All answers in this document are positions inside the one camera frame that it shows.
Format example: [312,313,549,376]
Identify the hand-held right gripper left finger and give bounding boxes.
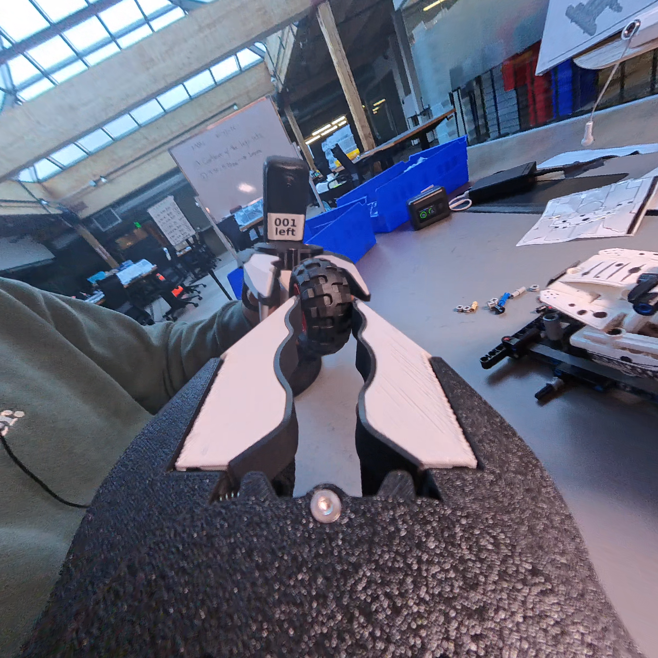
[174,300,300,475]

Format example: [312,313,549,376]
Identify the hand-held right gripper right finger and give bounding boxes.
[354,300,480,473]

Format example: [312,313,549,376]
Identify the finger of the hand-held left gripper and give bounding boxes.
[325,255,373,304]
[242,251,287,311]

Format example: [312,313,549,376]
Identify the black toy tire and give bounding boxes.
[287,256,358,358]

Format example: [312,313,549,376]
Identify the white toy brick truck model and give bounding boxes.
[479,246,658,403]

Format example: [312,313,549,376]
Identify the building instruction booklet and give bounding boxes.
[535,0,658,76]

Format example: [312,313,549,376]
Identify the large whiteboard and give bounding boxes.
[169,97,301,223]

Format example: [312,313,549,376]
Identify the small black device green display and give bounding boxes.
[407,184,454,231]

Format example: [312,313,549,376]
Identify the small white sign board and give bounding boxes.
[146,195,197,251]

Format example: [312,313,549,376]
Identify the cluster of small toy pins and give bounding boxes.
[455,285,528,315]

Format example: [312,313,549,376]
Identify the long work table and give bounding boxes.
[358,107,455,171]

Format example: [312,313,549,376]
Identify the black power adapter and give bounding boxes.
[467,161,541,204]

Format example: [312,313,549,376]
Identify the skylight window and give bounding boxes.
[0,0,270,182]

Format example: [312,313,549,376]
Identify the white sticker sheet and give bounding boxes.
[516,176,658,248]

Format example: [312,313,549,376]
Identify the red and blue crates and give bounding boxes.
[453,41,599,147]

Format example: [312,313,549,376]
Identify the black drawstring cord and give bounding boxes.
[0,430,91,512]

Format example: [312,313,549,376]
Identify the thin white cord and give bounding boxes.
[580,21,644,148]

